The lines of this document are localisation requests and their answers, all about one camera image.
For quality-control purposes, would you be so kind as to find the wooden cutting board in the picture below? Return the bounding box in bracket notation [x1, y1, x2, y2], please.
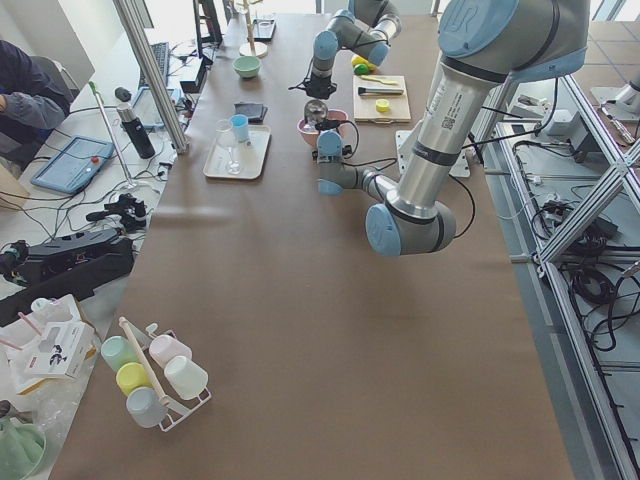
[353, 75, 411, 123]

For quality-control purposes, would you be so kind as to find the black water bottle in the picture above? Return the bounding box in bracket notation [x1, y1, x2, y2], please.
[116, 102, 155, 159]

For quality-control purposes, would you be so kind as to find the blue teach pendant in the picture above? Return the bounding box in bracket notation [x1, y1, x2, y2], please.
[30, 136, 114, 194]

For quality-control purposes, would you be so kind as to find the cream rabbit tray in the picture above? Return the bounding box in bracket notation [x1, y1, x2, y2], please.
[203, 125, 271, 180]

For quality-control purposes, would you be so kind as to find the wooden mug tree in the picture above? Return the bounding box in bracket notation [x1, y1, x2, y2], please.
[234, 0, 268, 58]

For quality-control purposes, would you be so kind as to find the steel muddler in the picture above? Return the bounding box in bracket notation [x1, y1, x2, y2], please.
[357, 86, 404, 96]

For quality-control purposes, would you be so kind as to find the green bowl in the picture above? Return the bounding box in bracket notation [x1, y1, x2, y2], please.
[233, 56, 261, 79]

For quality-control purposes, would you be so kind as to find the half lemon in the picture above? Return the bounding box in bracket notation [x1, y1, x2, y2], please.
[375, 99, 390, 112]

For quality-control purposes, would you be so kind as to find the yellow lemon upper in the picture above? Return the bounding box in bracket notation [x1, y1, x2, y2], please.
[351, 55, 369, 67]

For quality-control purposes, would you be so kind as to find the clear wine glass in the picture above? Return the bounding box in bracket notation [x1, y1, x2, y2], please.
[216, 119, 241, 175]

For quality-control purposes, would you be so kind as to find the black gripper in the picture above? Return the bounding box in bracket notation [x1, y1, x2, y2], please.
[289, 75, 336, 98]
[315, 119, 345, 133]

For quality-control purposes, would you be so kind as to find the green lime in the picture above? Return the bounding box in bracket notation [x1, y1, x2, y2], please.
[353, 63, 370, 76]

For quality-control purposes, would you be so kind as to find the pink bowl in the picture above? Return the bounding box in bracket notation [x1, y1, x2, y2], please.
[297, 109, 348, 149]

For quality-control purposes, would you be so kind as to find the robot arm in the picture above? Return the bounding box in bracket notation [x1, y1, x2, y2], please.
[317, 1, 589, 256]
[289, 0, 402, 100]

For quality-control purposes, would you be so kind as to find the white wire cup rack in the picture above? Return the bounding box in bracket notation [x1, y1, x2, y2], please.
[100, 317, 212, 432]

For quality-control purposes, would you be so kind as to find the grey folded cloth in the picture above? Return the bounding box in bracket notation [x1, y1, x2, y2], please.
[234, 102, 268, 124]

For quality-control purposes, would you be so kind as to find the steel ice scoop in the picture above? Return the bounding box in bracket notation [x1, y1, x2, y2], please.
[302, 99, 328, 133]

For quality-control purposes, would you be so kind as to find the blue cup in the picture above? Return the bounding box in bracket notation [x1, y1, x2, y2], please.
[229, 114, 249, 143]

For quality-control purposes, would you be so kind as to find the yellow plastic knife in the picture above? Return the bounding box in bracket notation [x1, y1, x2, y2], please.
[359, 75, 399, 86]

